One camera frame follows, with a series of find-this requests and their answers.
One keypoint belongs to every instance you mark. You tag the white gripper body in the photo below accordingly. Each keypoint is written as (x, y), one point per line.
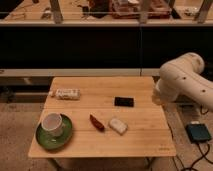
(163, 93)

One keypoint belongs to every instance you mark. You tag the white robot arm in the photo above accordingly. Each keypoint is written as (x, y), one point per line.
(182, 75)

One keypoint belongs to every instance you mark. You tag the black foot pedal box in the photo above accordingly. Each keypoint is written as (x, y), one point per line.
(198, 133)

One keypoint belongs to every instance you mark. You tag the black rectangular block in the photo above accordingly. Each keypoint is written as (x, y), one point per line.
(124, 101)

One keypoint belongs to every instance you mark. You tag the white wrapped packet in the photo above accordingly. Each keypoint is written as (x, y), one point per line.
(118, 126)

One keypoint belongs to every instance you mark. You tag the wooden folding table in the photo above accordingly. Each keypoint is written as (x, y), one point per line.
(148, 134)

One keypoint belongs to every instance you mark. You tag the red chili pepper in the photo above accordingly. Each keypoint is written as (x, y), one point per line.
(96, 123)

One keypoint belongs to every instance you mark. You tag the white lying bottle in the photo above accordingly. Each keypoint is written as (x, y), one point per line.
(65, 94)

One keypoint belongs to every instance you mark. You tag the white ceramic cup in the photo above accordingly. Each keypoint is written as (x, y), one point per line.
(53, 124)

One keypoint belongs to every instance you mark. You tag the green saucer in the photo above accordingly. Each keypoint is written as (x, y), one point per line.
(50, 142)

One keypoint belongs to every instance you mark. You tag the long wooden bench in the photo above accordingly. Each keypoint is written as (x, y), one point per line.
(78, 72)

